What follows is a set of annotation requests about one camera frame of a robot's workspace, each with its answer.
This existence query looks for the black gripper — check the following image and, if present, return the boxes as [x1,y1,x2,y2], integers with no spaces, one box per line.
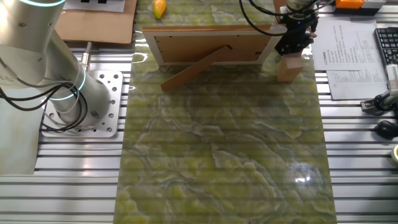
[274,15,318,58]

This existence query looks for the light wooden cube block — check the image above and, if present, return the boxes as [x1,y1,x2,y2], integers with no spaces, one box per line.
[276,52,305,83]

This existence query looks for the person left hand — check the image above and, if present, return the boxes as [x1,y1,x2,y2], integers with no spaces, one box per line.
[308,19,318,39]

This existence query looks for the white paper with text list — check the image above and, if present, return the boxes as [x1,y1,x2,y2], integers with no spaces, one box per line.
[310,16,379,72]

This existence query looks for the white paper with printed table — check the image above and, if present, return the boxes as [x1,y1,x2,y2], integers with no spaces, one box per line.
[325,68,389,101]

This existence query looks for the orange plastic device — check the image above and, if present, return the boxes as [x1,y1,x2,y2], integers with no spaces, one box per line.
[335,0,365,9]

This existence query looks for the black computer keyboard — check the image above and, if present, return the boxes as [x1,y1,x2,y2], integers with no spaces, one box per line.
[374,27,398,67]

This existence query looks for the green marble pattern mat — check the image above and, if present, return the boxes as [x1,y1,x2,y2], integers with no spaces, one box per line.
[113,0,338,224]

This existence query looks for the black computer mouse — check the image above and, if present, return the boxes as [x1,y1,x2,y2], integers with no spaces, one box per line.
[373,120,398,141]

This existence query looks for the yellow toy mango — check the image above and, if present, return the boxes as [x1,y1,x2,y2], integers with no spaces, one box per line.
[152,0,168,20]

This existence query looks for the brown cardboard sheet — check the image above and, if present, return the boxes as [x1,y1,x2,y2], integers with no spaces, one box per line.
[55,0,138,45]

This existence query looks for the white sheet with black marks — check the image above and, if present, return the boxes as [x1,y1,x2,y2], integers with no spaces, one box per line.
[63,0,126,14]

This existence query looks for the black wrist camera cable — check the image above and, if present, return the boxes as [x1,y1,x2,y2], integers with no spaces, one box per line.
[238,0,321,37]

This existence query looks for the wooden picture frame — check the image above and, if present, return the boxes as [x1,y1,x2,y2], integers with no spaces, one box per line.
[142,24,288,93]

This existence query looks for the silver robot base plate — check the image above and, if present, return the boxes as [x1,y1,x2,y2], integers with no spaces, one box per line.
[41,70,124,138]

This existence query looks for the silver cable connector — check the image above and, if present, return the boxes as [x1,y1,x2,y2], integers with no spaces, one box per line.
[80,41,93,73]

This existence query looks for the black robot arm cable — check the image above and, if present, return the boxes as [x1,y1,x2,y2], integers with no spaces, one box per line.
[0,58,90,133]

